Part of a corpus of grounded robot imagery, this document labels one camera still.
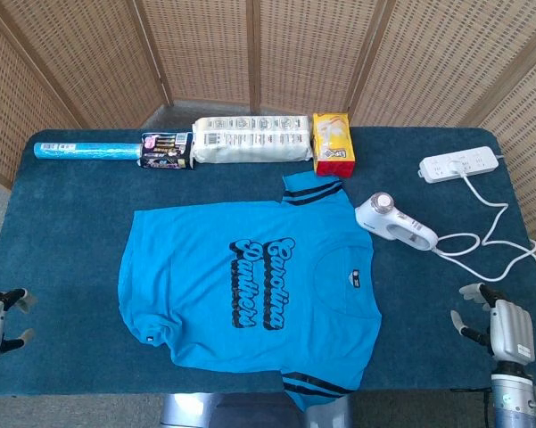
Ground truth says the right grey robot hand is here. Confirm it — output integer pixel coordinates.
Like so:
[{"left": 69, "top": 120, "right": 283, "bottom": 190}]
[{"left": 449, "top": 282, "right": 536, "bottom": 365}]

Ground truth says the white handheld garment steamer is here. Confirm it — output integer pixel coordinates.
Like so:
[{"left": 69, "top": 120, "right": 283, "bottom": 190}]
[{"left": 354, "top": 191, "right": 440, "bottom": 251}]

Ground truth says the blue printed T-shirt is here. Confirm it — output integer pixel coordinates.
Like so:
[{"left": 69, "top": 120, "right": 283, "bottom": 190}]
[{"left": 117, "top": 172, "right": 383, "bottom": 412}]

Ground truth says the teal carpet table cover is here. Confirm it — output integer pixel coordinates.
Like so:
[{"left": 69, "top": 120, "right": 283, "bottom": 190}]
[{"left": 0, "top": 127, "right": 536, "bottom": 396}]

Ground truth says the white power strip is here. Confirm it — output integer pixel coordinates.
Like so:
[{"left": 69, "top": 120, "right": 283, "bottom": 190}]
[{"left": 417, "top": 145, "right": 500, "bottom": 185}]

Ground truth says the blue plastic film roll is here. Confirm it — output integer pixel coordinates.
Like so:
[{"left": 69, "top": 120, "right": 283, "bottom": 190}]
[{"left": 32, "top": 141, "right": 143, "bottom": 161}]

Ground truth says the dark sanitary pad package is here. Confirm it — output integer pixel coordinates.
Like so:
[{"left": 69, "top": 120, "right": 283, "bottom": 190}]
[{"left": 136, "top": 130, "right": 195, "bottom": 172}]

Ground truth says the grey robot torso base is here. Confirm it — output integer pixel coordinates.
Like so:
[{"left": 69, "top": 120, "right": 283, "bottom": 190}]
[{"left": 160, "top": 391, "right": 353, "bottom": 428}]

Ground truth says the yellow red tissue pack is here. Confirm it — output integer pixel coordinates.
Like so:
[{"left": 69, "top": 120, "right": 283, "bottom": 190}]
[{"left": 311, "top": 111, "right": 356, "bottom": 178}]

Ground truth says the long white tissue pack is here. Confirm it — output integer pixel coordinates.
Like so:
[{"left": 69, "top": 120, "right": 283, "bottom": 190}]
[{"left": 190, "top": 114, "right": 314, "bottom": 165}]

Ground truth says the wicker folding screen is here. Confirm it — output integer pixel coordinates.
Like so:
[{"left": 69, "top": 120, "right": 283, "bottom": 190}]
[{"left": 0, "top": 0, "right": 536, "bottom": 242}]

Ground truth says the white power cord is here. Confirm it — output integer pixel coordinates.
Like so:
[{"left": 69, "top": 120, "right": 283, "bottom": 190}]
[{"left": 430, "top": 164, "right": 536, "bottom": 283}]

